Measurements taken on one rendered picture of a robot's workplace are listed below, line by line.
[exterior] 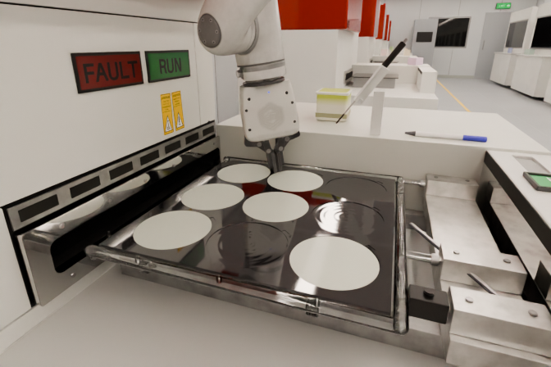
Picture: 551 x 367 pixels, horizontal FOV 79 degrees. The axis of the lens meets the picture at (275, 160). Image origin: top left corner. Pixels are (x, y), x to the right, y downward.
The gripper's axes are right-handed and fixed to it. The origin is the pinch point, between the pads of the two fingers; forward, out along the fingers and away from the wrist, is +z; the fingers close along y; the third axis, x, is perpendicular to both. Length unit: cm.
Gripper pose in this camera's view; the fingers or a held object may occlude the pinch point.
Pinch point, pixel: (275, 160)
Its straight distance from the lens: 65.2
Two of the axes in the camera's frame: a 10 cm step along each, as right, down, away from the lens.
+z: 1.4, 9.3, 3.5
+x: -2.0, -3.2, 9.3
